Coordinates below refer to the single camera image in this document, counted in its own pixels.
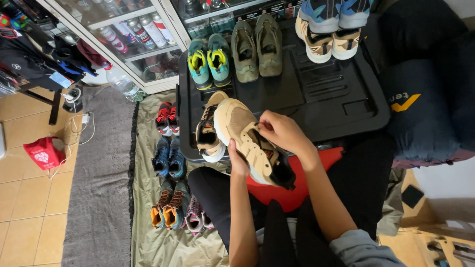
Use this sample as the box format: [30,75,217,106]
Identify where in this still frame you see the person's left hand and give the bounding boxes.
[227,139,251,179]

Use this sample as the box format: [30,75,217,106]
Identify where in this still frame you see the person's right hand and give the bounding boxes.
[258,110,317,158]

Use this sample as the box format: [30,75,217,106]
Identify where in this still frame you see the tan hiking shoe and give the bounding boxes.
[195,91,230,163]
[213,98,297,191]

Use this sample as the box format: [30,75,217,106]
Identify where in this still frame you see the black plastic storage lid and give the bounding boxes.
[177,18,391,164]

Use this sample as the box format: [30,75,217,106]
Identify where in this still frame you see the dark blue hiking shoe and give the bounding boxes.
[168,137,188,181]
[151,137,171,179]

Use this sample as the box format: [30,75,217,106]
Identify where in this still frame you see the grey and pink shoe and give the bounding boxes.
[201,211,215,231]
[184,194,205,236]

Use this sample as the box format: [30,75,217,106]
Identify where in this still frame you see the teal and orange boot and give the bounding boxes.
[162,180,191,231]
[149,180,175,230]

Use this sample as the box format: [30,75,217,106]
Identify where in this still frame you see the red and black shoe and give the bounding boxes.
[167,103,181,137]
[155,102,173,137]

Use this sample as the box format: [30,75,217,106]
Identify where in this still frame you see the person's black trouser legs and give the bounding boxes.
[187,131,396,267]

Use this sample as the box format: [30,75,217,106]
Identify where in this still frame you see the olive green suede shoe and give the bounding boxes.
[230,20,260,84]
[255,14,284,78]

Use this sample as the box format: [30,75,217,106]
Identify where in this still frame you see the cream and black shoe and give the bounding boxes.
[331,27,361,61]
[295,15,334,64]

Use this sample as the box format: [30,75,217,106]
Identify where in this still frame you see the teal shoe yellow lining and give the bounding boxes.
[207,33,233,88]
[187,38,214,90]

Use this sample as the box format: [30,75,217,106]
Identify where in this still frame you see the olive green ground sheet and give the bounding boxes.
[130,90,231,267]

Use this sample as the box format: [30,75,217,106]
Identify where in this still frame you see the blue and grey shoe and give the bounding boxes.
[338,0,372,29]
[298,0,341,35]

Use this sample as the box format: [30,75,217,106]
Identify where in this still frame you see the grey green fabric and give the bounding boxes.
[376,167,407,237]

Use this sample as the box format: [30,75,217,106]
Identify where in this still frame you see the person's grey sleeve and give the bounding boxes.
[329,229,407,267]

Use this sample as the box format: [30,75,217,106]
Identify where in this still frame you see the black square pad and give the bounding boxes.
[400,184,425,209]

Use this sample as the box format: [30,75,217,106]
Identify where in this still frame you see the grey shaggy rug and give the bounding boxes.
[61,86,139,267]

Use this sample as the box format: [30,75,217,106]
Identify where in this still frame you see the navy sleeping bag sack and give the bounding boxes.
[379,59,475,164]

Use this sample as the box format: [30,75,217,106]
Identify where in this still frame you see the clear plastic water bottle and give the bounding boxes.
[104,63,146,103]

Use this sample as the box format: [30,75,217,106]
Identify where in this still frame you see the glass display cabinet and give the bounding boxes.
[36,0,309,95]

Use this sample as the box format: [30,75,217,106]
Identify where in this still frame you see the black stuffed bag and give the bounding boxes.
[378,0,475,76]

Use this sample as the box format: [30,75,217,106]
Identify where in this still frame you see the black round floor device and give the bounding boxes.
[61,87,84,114]

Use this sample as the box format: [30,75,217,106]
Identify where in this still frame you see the wooden rack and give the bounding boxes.
[378,219,475,267]

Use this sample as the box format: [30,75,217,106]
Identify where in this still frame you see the black metal stand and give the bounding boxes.
[18,83,63,126]

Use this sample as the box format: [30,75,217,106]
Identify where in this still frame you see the red shopping bag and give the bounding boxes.
[23,136,67,171]

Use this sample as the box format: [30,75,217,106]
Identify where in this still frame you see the rack of dark jackets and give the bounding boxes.
[0,0,100,92]

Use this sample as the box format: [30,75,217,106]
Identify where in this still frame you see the white object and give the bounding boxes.
[0,122,7,160]

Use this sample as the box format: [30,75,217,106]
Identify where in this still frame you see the white charger cable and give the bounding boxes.
[47,112,96,179]

